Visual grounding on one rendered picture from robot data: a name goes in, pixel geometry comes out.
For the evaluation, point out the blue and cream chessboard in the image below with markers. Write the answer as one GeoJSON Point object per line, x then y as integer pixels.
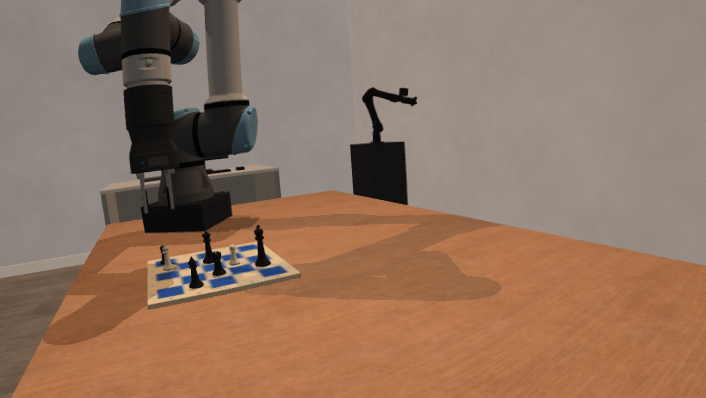
{"type": "Point", "coordinates": [172, 286]}

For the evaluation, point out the white bishop chess piece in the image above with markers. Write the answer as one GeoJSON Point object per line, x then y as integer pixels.
{"type": "Point", "coordinates": [168, 265]}

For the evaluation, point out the white pawn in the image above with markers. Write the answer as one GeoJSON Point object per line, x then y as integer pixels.
{"type": "Point", "coordinates": [234, 260]}

